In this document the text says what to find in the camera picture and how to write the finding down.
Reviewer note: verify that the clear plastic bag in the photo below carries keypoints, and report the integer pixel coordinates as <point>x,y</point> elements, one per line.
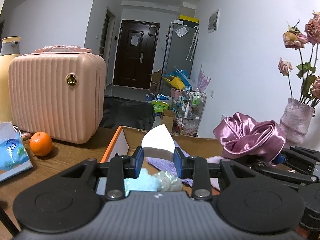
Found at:
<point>181,31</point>

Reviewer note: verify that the green printed bag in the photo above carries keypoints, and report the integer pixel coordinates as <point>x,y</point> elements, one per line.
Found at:
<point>160,107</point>

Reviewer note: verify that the blue white plastic bag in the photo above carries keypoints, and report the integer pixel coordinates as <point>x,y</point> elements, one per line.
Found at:
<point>157,97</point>

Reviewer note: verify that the lavender fluffy headband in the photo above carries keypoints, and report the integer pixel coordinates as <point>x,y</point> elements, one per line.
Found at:
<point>215,159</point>

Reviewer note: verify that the yellow and black box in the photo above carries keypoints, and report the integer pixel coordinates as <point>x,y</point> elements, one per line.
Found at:
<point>189,20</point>

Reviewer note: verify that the purple textured vase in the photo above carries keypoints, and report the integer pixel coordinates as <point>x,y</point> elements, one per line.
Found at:
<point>295,120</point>

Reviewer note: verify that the pink ribbed suitcase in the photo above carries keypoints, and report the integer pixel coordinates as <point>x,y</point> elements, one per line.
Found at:
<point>55,97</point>

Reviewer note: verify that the white folded umbrella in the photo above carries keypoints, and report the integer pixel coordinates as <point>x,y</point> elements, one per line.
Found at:
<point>193,42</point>

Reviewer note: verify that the blue tissue box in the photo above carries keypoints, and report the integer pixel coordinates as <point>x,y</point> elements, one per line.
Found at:
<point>12,155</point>

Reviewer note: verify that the dark brown door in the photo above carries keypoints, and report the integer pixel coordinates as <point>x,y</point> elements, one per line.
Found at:
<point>130,67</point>

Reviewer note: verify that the brown cardboard box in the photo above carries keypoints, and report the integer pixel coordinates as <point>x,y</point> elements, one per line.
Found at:
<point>156,80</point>

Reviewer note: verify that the white board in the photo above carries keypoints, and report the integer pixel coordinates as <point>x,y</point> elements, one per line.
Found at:
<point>223,118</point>

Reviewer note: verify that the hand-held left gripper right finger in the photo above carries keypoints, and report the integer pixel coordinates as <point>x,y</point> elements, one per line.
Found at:
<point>178,162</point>

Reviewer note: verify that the paper sheet on door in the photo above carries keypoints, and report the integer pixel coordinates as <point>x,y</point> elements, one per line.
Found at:
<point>135,40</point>

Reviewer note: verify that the purple knit bow headband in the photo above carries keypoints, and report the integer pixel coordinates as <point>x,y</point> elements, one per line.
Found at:
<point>160,163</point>

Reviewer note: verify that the purple wall decoration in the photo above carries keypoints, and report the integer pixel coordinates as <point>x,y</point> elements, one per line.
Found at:
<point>202,78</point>

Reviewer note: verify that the bunch of dried pink roses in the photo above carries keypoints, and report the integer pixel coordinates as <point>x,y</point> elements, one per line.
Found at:
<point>293,38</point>

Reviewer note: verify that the white round sponge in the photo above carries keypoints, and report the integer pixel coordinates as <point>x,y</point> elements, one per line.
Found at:
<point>157,140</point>

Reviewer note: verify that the white wall socket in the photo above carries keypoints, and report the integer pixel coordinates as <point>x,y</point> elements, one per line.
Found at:
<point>213,93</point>

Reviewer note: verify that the orange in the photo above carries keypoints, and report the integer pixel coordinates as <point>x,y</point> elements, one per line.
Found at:
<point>41,143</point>

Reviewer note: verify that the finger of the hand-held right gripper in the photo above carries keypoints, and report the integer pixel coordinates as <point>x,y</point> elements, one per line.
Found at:
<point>282,173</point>
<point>305,158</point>

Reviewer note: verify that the blue plush toy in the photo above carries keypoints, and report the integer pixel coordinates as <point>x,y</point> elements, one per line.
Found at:
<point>142,182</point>

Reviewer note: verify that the wall poster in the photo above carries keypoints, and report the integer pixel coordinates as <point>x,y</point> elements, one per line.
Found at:
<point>213,21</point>

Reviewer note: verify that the pink cloth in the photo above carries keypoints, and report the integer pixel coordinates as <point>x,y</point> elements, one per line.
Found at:
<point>62,49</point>

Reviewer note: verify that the black cloth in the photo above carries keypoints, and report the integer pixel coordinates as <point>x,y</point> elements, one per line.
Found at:
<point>125,115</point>

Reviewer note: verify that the blue and yellow bags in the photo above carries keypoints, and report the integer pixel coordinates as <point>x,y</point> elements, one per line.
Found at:
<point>176,80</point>

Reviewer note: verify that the grey refrigerator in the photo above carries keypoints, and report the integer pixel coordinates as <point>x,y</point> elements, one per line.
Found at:
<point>175,55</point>

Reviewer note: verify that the yellow bottle with grey lid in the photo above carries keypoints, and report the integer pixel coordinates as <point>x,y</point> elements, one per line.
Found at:
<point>5,85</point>

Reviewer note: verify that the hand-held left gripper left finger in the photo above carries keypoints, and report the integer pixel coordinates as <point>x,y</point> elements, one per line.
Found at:
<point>138,162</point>

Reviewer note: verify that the purple satin scrunchie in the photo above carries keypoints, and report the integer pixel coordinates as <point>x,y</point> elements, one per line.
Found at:
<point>250,135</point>

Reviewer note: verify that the small open cardboard box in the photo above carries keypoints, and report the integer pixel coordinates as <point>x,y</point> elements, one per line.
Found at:
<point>168,122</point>

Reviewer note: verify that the pink plastic bucket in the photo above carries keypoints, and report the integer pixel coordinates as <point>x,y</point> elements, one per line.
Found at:
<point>177,93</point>

